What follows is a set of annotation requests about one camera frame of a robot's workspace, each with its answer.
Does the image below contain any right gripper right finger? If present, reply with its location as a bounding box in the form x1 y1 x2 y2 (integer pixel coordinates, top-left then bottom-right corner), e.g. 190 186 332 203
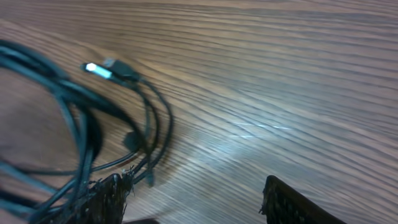
259 175 346 224

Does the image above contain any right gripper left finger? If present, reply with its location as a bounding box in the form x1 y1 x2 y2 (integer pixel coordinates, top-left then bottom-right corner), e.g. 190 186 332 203
46 172 135 224

